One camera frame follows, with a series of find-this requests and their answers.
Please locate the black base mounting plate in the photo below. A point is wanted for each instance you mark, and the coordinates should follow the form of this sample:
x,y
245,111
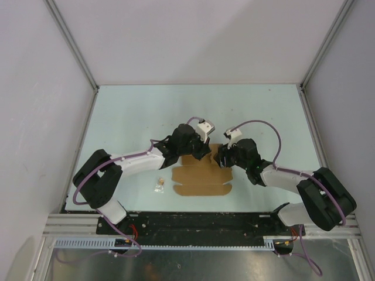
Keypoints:
x,y
143,223

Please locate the brown cardboard box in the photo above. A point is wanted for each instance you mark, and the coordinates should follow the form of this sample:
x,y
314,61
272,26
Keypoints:
x,y
203,177

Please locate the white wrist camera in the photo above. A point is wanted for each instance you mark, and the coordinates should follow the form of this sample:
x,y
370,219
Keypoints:
x,y
233,135
204,128

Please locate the small cardboard scrap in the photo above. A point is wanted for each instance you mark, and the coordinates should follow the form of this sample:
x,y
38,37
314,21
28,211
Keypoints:
x,y
159,187

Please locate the aluminium frame post right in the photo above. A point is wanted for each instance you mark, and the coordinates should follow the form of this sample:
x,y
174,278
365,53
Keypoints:
x,y
328,40

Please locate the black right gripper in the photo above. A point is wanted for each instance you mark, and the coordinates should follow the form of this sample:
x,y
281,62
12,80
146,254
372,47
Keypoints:
x,y
223,151

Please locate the grey slotted cable duct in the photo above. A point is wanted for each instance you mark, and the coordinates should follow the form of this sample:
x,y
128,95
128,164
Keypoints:
x,y
122,244

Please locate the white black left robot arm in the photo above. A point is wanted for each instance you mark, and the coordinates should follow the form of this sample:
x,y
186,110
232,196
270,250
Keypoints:
x,y
98,178

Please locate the aluminium frame post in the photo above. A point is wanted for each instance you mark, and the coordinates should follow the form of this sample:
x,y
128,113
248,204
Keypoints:
x,y
328,40
68,37

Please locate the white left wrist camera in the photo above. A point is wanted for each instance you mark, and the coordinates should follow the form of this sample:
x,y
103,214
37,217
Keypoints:
x,y
204,128

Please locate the aluminium front rail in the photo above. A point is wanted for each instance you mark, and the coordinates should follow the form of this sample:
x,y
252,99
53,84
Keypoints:
x,y
74,224

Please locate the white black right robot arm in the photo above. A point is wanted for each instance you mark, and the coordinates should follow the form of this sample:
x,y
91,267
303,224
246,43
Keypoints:
x,y
325,201

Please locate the aluminium frame post left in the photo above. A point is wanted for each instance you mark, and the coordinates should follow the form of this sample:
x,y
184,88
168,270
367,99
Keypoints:
x,y
68,37

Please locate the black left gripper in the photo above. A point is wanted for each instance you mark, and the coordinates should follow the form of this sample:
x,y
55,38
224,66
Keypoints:
x,y
204,148

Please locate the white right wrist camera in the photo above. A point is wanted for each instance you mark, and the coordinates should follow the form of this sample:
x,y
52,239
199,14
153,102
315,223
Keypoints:
x,y
233,135

